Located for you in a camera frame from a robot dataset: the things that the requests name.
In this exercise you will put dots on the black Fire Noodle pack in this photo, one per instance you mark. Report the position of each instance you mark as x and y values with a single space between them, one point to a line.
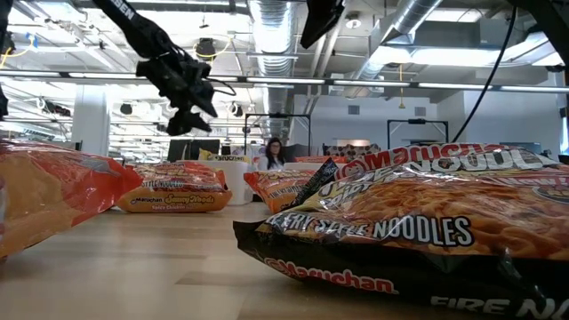
422 209

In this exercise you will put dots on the square grey wall vent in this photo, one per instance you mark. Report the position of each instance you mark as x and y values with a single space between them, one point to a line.
420 111
353 109

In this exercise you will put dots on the black round ceiling device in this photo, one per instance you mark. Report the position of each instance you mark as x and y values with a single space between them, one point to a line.
205 48

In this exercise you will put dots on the low black metal frame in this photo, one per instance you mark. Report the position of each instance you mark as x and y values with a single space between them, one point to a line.
418 121

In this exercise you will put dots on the person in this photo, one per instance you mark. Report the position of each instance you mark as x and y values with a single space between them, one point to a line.
273 155

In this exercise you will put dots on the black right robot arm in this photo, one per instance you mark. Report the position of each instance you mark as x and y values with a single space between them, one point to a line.
551 18

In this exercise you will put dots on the blue lit screen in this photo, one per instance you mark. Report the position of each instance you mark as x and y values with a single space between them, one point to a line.
565 135

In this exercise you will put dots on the slanted silver ventilation duct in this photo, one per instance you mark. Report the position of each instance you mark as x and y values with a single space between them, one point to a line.
400 26

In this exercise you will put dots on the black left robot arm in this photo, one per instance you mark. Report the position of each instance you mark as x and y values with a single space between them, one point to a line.
133 26

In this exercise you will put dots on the dark patterned panel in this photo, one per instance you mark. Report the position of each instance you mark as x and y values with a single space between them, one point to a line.
351 151

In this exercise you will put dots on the white column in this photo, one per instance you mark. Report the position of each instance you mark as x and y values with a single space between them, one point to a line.
89 120

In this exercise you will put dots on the bright ceiling light panel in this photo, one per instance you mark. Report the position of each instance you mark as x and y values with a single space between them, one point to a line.
449 57

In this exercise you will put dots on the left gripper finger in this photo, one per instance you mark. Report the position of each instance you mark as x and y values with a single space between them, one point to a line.
184 124
200 101

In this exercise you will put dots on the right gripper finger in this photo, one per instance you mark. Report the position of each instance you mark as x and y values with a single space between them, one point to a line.
322 18

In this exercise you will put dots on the black monitor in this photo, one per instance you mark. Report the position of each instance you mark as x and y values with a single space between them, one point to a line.
298 151
205 146
180 150

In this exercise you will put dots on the round ceiling fixture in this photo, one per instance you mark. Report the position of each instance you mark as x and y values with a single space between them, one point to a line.
353 22

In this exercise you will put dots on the long ceiling light strip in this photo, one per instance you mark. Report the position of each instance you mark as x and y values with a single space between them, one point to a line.
284 80

